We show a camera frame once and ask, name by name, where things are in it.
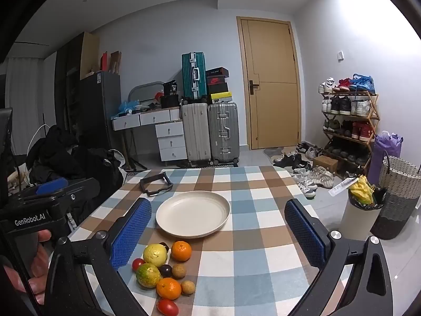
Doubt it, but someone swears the dark wardrobe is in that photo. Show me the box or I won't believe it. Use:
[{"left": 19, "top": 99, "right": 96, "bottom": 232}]
[{"left": 54, "top": 32, "right": 100, "bottom": 132}]

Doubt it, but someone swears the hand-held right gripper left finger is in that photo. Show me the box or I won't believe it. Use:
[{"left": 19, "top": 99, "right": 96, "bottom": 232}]
[{"left": 44, "top": 197, "right": 152, "bottom": 316}]

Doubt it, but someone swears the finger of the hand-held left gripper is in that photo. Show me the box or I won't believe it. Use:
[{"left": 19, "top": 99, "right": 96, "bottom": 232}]
[
  {"left": 13, "top": 177, "right": 69, "bottom": 205},
  {"left": 49, "top": 178, "right": 101, "bottom": 210}
]

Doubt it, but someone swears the wooden door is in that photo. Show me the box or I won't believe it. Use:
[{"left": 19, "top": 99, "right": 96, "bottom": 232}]
[{"left": 237, "top": 16, "right": 301, "bottom": 150}]

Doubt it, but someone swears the small cardboard box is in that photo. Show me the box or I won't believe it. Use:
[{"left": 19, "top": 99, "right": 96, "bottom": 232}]
[{"left": 313, "top": 155, "right": 339, "bottom": 173}]

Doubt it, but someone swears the greenish yellow bumpy fruit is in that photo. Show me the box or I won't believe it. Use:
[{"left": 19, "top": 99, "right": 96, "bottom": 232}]
[{"left": 136, "top": 263, "right": 162, "bottom": 289}]

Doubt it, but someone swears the grey and white woven basket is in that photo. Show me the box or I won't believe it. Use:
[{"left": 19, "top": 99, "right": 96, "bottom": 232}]
[{"left": 370, "top": 156, "right": 421, "bottom": 240}]

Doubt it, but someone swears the silver suitcase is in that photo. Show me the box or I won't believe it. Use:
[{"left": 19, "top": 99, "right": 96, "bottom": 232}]
[{"left": 208, "top": 102, "right": 239, "bottom": 165}]

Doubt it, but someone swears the brown cardboard box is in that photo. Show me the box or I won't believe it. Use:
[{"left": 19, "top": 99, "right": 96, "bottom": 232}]
[{"left": 109, "top": 51, "right": 122, "bottom": 74}]

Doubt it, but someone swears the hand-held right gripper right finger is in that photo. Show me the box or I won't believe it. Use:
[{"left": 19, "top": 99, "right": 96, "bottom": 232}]
[{"left": 284, "top": 199, "right": 393, "bottom": 316}]

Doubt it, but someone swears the white paper slip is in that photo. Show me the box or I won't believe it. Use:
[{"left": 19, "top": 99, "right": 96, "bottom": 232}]
[{"left": 330, "top": 178, "right": 357, "bottom": 195}]

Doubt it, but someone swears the light doormat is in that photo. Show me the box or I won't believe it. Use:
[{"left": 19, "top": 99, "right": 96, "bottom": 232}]
[{"left": 263, "top": 146, "right": 298, "bottom": 163}]

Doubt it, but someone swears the beige suitcase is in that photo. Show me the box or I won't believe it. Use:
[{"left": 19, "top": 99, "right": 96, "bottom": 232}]
[{"left": 181, "top": 103, "right": 212, "bottom": 167}]

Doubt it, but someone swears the beige trash bin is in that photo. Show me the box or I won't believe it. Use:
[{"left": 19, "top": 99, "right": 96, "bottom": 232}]
[{"left": 340, "top": 184, "right": 388, "bottom": 241}]

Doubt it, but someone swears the oval table mirror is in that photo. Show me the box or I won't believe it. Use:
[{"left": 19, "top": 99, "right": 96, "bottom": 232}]
[{"left": 128, "top": 82, "right": 165, "bottom": 104}]

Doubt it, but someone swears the orange mandarin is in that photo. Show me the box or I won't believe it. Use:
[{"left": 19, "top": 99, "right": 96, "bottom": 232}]
[
  {"left": 156, "top": 278, "right": 182, "bottom": 300},
  {"left": 171, "top": 241, "right": 192, "bottom": 262}
]

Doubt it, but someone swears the white curtain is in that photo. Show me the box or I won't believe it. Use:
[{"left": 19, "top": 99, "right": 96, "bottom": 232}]
[{"left": 5, "top": 56, "right": 43, "bottom": 132}]

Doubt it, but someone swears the cream round plate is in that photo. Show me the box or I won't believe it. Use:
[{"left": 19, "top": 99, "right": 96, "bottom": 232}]
[{"left": 156, "top": 191, "right": 231, "bottom": 239}]

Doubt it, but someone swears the dark grey refrigerator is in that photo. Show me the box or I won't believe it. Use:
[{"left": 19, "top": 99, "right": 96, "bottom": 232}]
[{"left": 79, "top": 71, "right": 122, "bottom": 149}]

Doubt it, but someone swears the wooden shoe rack with shoes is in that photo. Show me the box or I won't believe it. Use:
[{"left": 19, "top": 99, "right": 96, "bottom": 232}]
[{"left": 318, "top": 74, "right": 376, "bottom": 167}]

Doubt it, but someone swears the teal suitcase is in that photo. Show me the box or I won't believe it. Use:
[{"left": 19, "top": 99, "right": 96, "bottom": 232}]
[{"left": 182, "top": 52, "right": 207, "bottom": 101}]

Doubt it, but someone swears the pile of sneakers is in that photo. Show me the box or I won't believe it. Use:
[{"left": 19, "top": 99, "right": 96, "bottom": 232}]
[{"left": 272, "top": 143, "right": 336, "bottom": 200}]

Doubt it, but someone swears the person's left hand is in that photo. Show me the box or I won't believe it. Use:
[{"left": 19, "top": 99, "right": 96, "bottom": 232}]
[{"left": 0, "top": 230, "right": 55, "bottom": 305}]

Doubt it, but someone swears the large red tomato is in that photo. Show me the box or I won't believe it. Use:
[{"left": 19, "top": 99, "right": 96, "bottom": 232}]
[{"left": 157, "top": 299, "right": 180, "bottom": 316}]

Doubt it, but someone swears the purple bag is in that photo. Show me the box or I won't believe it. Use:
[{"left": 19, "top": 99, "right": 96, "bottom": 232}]
[{"left": 368, "top": 132, "right": 404, "bottom": 185}]

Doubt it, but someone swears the black bag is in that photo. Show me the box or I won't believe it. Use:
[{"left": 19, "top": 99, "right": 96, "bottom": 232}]
[{"left": 162, "top": 81, "right": 180, "bottom": 108}]

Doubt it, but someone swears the white dresser with drawers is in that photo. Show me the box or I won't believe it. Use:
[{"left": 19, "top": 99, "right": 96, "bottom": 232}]
[{"left": 112, "top": 108, "right": 188, "bottom": 162}]

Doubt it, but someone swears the pile of black clothes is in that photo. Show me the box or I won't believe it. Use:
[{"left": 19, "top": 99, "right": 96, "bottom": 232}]
[{"left": 26, "top": 125, "right": 125, "bottom": 205}]

